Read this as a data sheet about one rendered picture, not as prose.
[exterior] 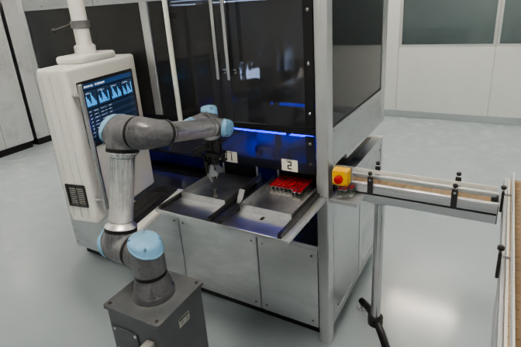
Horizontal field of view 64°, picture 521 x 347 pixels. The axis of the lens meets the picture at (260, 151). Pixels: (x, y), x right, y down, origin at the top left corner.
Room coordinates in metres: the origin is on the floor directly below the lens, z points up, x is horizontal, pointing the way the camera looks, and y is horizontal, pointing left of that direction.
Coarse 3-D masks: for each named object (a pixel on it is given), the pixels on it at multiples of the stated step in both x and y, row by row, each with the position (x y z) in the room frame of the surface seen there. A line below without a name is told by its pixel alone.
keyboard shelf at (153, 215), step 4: (176, 192) 2.07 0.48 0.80; (172, 196) 2.03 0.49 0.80; (152, 212) 1.85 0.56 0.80; (156, 212) 1.85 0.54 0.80; (108, 216) 1.86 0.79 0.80; (148, 216) 1.82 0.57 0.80; (152, 216) 1.81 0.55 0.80; (156, 216) 1.83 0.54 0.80; (144, 220) 1.78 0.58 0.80; (148, 220) 1.78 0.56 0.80; (152, 220) 1.79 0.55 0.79; (140, 224) 1.74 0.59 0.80; (144, 224) 1.74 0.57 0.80; (148, 224) 1.76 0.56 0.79; (140, 228) 1.71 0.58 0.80
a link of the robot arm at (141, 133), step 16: (128, 128) 1.33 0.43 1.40; (144, 128) 1.32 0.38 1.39; (160, 128) 1.34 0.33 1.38; (176, 128) 1.41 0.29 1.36; (192, 128) 1.47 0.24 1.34; (208, 128) 1.55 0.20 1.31; (224, 128) 1.61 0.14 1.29; (128, 144) 1.33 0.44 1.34; (144, 144) 1.32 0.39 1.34; (160, 144) 1.34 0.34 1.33
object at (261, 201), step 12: (264, 192) 1.84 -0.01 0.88; (312, 192) 1.73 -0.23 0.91; (240, 204) 1.67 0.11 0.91; (252, 204) 1.71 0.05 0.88; (264, 204) 1.70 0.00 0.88; (276, 204) 1.70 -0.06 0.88; (288, 204) 1.69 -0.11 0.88; (300, 204) 1.62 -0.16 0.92; (276, 216) 1.57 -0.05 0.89; (288, 216) 1.54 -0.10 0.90
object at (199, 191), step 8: (224, 176) 2.07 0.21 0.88; (232, 176) 2.07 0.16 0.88; (240, 176) 2.06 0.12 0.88; (192, 184) 1.92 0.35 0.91; (200, 184) 1.97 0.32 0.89; (208, 184) 1.97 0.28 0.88; (216, 184) 1.97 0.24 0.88; (224, 184) 1.96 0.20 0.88; (232, 184) 1.95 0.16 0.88; (240, 184) 1.95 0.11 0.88; (248, 184) 1.89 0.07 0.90; (184, 192) 1.84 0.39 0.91; (192, 192) 1.89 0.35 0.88; (200, 192) 1.89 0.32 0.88; (208, 192) 1.88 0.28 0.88; (224, 192) 1.87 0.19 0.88; (232, 192) 1.86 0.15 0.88; (200, 200) 1.79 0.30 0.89; (208, 200) 1.76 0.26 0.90; (216, 200) 1.74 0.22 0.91; (224, 200) 1.71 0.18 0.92
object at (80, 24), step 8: (72, 0) 2.00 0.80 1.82; (80, 0) 2.02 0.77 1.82; (72, 8) 2.00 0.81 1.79; (80, 8) 2.01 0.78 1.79; (72, 16) 2.01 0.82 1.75; (80, 16) 2.01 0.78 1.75; (72, 24) 2.00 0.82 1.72; (80, 24) 2.00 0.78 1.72; (88, 24) 2.03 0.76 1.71; (80, 32) 2.00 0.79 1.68; (88, 32) 2.03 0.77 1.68; (80, 40) 2.00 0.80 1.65; (88, 40) 2.02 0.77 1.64; (80, 48) 1.99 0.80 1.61; (88, 48) 2.00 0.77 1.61
